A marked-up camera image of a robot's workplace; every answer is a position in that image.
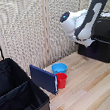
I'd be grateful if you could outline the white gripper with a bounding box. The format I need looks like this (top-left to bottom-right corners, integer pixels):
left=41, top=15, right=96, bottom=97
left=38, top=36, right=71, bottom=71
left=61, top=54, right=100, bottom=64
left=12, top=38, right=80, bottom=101
left=76, top=34, right=97, bottom=49

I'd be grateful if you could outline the black air fryer drawer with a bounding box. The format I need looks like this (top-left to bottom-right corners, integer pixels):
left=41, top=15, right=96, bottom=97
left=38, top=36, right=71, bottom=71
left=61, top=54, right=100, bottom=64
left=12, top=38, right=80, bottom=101
left=75, top=36, right=110, bottom=68

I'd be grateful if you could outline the blue bowl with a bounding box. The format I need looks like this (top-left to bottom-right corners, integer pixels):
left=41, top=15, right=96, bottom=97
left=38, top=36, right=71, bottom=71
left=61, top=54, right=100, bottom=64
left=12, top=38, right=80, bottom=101
left=50, top=61, right=69, bottom=77

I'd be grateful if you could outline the black air fryer body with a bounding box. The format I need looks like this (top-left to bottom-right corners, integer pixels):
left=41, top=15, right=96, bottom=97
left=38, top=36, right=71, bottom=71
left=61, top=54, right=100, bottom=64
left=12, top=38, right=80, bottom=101
left=88, top=11, right=110, bottom=48

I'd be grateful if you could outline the red plastic cup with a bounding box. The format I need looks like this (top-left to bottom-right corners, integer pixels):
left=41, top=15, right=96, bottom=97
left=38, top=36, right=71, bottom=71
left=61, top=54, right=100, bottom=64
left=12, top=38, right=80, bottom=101
left=55, top=70, right=70, bottom=90

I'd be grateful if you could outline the dark blue book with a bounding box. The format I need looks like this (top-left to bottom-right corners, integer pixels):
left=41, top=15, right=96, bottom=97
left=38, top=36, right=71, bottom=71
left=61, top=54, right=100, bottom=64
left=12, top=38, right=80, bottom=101
left=28, top=60, right=61, bottom=99

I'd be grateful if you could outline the woven folding screen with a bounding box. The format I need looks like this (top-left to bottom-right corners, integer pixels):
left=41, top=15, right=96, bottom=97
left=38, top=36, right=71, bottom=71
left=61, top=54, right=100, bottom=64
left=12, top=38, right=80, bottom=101
left=0, top=0, right=110, bottom=81

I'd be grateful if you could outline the black fabric storage box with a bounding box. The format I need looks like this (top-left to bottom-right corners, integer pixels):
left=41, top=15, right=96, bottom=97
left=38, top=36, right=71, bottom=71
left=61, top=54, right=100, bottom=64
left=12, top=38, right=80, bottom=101
left=0, top=52, right=52, bottom=110

